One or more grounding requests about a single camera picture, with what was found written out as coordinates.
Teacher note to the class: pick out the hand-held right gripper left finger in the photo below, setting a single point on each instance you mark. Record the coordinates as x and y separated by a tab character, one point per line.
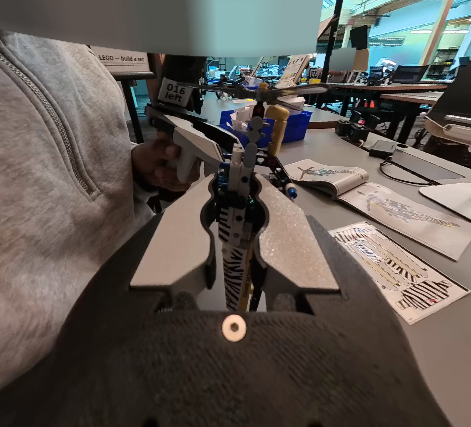
173	243

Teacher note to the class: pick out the lego instruction booklet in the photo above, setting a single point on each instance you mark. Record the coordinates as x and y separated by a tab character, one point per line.
386	209

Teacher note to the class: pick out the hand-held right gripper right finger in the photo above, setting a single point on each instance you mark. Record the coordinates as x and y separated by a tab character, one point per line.
294	246

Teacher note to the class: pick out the black power adapter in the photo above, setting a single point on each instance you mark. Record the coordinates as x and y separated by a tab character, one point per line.
384	148

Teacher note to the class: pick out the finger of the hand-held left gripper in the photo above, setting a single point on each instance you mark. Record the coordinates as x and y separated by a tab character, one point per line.
195	143

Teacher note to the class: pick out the zebra striped sticker sheet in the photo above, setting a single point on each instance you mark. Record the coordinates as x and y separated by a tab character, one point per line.
386	268

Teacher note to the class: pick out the black charging dock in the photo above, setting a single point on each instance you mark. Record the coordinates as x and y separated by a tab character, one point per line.
353	127

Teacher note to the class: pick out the grey zip hoodie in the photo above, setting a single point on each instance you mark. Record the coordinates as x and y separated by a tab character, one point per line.
55	176

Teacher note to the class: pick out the blue plastic bin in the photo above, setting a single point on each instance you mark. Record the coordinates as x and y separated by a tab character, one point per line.
290	129

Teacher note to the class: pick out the lego helicopter model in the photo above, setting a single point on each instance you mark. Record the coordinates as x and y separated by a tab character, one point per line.
239	176

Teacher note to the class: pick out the long wooden desk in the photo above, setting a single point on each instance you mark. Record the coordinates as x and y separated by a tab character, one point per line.
386	86

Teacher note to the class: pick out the person's left hand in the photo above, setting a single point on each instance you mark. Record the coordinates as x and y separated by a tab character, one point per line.
154	162

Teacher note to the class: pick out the black framed sign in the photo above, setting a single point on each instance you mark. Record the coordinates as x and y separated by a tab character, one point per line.
121	66

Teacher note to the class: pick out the clipped printed sheet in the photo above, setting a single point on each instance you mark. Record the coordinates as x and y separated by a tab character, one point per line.
294	70

